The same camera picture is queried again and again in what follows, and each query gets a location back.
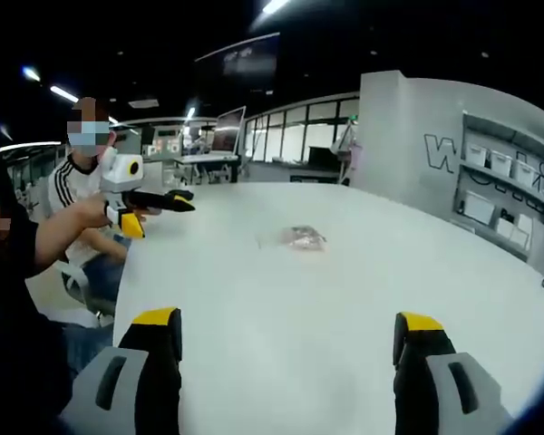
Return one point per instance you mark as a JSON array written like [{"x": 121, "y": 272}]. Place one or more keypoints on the person's blue jeans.
[{"x": 88, "y": 349}]

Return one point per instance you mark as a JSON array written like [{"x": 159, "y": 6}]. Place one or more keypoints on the ceiling light strip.
[
  {"x": 31, "y": 74},
  {"x": 64, "y": 93},
  {"x": 275, "y": 4}
]

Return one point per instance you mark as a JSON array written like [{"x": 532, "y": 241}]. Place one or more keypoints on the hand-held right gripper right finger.
[{"x": 417, "y": 389}]

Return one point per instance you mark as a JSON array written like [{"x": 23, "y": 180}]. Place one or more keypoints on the clear resealable bag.
[{"x": 301, "y": 238}]

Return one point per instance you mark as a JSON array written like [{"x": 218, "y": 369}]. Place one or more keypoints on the person's dark clothing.
[{"x": 13, "y": 326}]

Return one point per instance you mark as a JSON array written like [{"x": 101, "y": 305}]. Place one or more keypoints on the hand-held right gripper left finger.
[{"x": 158, "y": 389}]

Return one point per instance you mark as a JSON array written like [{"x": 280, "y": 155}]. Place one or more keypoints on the grey wall shelf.
[{"x": 503, "y": 199}]

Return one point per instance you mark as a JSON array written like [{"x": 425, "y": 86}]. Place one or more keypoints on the person's left hand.
[{"x": 96, "y": 214}]

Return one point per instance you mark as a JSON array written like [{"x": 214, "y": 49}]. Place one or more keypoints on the white storage box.
[
  {"x": 526, "y": 172},
  {"x": 501, "y": 164},
  {"x": 476, "y": 155}
]

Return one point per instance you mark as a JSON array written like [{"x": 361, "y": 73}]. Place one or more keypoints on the computer monitor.
[{"x": 228, "y": 131}]

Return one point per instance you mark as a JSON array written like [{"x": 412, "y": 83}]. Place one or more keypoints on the white chair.
[{"x": 79, "y": 281}]

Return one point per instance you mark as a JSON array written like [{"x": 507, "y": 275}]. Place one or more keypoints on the hanging dark ceiling screen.
[{"x": 240, "y": 56}]

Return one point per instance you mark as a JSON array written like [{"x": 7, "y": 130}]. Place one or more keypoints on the white desk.
[{"x": 206, "y": 159}]

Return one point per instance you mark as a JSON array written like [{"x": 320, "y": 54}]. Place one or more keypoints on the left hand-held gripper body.
[{"x": 118, "y": 174}]

